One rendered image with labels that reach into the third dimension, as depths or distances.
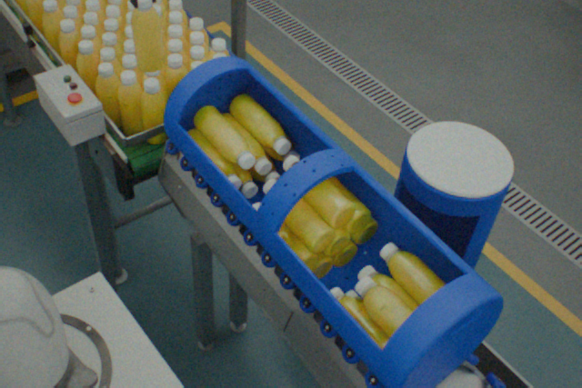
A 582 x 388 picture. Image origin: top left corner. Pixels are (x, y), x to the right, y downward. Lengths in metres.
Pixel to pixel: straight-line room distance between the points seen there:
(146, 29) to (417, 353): 0.95
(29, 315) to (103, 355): 0.26
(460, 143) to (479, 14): 2.64
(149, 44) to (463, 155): 0.84
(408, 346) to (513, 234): 1.91
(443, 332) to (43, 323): 0.68
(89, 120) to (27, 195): 1.38
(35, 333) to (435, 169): 1.04
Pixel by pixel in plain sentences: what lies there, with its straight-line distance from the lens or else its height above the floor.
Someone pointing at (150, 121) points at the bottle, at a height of 0.99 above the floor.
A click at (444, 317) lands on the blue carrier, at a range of 1.27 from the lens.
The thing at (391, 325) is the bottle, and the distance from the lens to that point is 1.35.
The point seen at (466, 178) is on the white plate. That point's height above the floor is 1.04.
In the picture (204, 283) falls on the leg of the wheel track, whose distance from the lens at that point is 2.24.
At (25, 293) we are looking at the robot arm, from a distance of 1.18.
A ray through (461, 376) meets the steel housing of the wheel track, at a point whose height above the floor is 0.93.
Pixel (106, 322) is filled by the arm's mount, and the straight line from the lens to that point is 1.44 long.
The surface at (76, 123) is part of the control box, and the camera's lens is 1.82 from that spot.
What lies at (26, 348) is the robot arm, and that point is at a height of 1.25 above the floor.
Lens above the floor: 2.25
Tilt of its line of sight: 45 degrees down
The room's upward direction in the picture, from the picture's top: 5 degrees clockwise
